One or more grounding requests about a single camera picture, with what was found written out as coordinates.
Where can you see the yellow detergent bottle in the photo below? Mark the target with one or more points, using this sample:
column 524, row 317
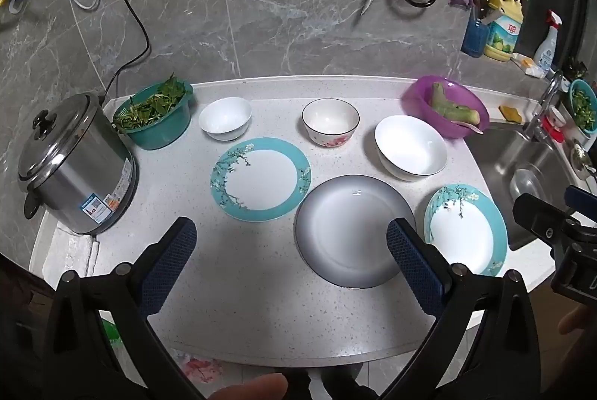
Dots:
column 503, row 36

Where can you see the person's left leg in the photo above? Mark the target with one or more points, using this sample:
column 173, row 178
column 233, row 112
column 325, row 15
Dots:
column 301, row 386

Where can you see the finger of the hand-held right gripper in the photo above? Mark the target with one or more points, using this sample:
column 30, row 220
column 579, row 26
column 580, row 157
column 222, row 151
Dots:
column 580, row 195
column 536, row 218

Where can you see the white and orange packet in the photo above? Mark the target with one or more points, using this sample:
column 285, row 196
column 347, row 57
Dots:
column 524, row 63

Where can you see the green plastic bag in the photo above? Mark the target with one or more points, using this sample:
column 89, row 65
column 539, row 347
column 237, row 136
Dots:
column 111, row 331

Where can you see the purple plastic basin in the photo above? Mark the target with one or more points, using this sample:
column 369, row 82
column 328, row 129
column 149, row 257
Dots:
column 419, row 106

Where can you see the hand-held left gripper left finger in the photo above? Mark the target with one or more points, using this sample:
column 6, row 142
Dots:
column 172, row 260

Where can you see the metal faucet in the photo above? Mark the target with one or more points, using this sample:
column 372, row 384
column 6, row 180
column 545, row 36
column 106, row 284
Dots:
column 543, row 106

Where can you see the red floral print bowl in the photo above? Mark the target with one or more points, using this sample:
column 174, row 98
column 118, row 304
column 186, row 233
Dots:
column 329, row 120

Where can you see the peeled green lettuce stem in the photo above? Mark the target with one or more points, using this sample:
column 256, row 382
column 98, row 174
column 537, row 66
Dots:
column 450, row 106

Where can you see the large white bowl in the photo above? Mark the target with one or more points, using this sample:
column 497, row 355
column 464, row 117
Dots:
column 410, row 146

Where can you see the stainless steel sink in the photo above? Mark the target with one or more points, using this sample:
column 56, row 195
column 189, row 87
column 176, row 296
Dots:
column 499, row 157

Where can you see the grey gradient plate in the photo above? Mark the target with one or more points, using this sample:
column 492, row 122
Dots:
column 345, row 222

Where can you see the pink patterned plastic bag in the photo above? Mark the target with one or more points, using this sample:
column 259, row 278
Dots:
column 200, row 369

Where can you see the green plastic basin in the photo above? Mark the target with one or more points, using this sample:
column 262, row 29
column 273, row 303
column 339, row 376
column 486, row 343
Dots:
column 158, row 132

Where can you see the clear glass bowl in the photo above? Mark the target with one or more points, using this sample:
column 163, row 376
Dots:
column 526, row 185

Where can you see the person's right leg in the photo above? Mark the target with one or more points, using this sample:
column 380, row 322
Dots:
column 343, row 383

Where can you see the leafy green vegetables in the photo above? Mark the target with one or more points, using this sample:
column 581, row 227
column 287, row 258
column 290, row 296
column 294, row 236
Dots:
column 149, row 104

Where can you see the teal strainer basket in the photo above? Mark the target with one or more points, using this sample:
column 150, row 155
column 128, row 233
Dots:
column 576, row 85

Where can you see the small white bowl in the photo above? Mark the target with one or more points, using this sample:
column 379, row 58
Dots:
column 224, row 118

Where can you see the blue utensil holder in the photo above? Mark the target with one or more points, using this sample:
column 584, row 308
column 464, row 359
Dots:
column 473, row 38

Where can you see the yellow sponge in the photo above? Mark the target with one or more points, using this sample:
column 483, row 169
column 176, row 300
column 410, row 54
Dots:
column 510, row 113

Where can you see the stainless steel rice cooker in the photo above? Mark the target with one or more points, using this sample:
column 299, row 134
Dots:
column 74, row 176

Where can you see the person's left hand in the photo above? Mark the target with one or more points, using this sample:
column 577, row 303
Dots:
column 247, row 388

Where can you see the white towel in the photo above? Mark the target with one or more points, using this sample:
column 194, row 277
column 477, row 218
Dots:
column 79, row 250

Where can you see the white spray bottle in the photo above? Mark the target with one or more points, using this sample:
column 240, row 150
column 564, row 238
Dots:
column 548, row 48

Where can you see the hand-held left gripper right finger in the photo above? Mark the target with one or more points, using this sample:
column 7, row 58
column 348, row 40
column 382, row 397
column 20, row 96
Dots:
column 415, row 269

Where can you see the person's right hand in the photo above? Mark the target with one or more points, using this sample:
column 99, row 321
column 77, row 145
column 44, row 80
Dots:
column 573, row 320

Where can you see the red and white holder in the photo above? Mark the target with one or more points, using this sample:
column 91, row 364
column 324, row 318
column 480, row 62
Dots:
column 555, row 122

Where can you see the person's leg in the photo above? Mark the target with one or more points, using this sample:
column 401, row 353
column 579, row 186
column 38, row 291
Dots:
column 343, row 383
column 301, row 386

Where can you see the teal floral rim plate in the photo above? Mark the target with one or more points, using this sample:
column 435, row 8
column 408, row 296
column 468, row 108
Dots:
column 466, row 236
column 261, row 181

